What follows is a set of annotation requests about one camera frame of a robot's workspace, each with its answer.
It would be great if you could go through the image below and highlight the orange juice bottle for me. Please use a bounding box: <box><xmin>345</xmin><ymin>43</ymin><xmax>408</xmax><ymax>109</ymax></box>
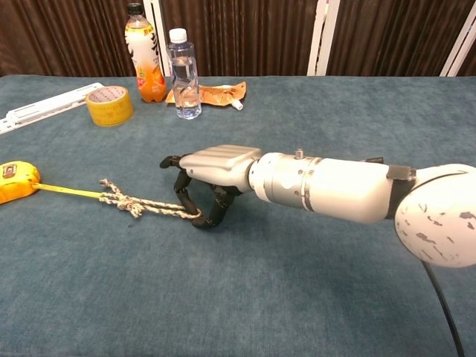
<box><xmin>123</xmin><ymin>2</ymin><xmax>168</xmax><ymax>104</ymax></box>

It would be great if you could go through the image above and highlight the clear water bottle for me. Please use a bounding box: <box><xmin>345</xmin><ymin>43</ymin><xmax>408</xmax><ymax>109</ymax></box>
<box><xmin>167</xmin><ymin>28</ymin><xmax>203</xmax><ymax>120</ymax></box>

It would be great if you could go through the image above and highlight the braided beige rope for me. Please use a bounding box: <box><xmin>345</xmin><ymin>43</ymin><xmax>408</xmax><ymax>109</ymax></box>
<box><xmin>98</xmin><ymin>178</ymin><xmax>204</xmax><ymax>220</ymax></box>

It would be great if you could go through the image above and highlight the orange spout pouch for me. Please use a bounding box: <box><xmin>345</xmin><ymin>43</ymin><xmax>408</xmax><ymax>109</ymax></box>
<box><xmin>164</xmin><ymin>80</ymin><xmax>248</xmax><ymax>112</ymax></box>

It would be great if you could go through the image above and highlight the yellow tape measure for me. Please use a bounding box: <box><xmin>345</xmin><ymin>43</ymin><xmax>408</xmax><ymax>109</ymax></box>
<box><xmin>0</xmin><ymin>159</ymin><xmax>104</xmax><ymax>205</ymax></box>

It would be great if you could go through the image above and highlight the tan packing tape roll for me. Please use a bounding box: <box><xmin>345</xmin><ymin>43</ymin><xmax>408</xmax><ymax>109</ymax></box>
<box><xmin>85</xmin><ymin>85</ymin><xmax>135</xmax><ymax>128</ymax></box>

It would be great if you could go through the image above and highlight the white screen frame post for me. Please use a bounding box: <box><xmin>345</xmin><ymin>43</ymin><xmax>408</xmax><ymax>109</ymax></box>
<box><xmin>142</xmin><ymin>0</ymin><xmax>171</xmax><ymax>78</ymax></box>
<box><xmin>306</xmin><ymin>0</ymin><xmax>341</xmax><ymax>77</ymax></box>
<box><xmin>440</xmin><ymin>20</ymin><xmax>476</xmax><ymax>77</ymax></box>

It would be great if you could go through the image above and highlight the brown pleated screen panel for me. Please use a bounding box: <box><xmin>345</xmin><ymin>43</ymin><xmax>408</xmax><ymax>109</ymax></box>
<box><xmin>326</xmin><ymin>0</ymin><xmax>476</xmax><ymax>77</ymax></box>
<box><xmin>0</xmin><ymin>0</ymin><xmax>150</xmax><ymax>78</ymax></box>
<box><xmin>456</xmin><ymin>50</ymin><xmax>476</xmax><ymax>77</ymax></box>
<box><xmin>159</xmin><ymin>0</ymin><xmax>318</xmax><ymax>77</ymax></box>

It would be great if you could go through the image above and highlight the blue felt table cover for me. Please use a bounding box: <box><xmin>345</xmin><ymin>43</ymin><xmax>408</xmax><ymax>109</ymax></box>
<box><xmin>0</xmin><ymin>74</ymin><xmax>476</xmax><ymax>357</ymax></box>

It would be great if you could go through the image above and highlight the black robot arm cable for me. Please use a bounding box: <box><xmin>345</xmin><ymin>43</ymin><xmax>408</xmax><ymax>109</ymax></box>
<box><xmin>421</xmin><ymin>259</ymin><xmax>468</xmax><ymax>357</ymax></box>

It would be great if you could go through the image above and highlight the right black-fingered robot hand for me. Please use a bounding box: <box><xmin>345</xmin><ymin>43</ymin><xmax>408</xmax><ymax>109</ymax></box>
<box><xmin>159</xmin><ymin>144</ymin><xmax>263</xmax><ymax>231</ymax></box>

